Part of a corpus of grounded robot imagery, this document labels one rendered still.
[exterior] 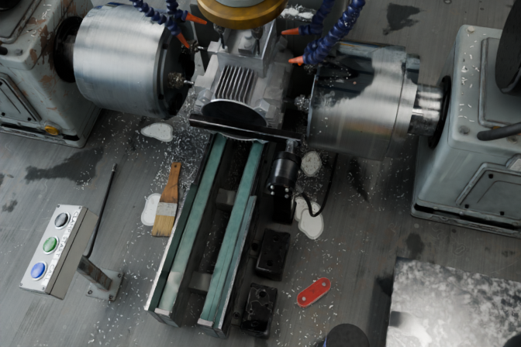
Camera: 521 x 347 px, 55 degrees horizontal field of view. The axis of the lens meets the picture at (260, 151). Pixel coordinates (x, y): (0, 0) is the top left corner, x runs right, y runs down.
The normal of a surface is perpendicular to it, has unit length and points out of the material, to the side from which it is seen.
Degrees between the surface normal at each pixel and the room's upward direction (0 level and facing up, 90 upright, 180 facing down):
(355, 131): 66
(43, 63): 90
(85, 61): 47
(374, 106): 39
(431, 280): 0
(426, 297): 0
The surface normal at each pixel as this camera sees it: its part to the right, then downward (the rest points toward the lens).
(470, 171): -0.24, 0.85
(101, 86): -0.24, 0.62
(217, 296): -0.04, -0.49
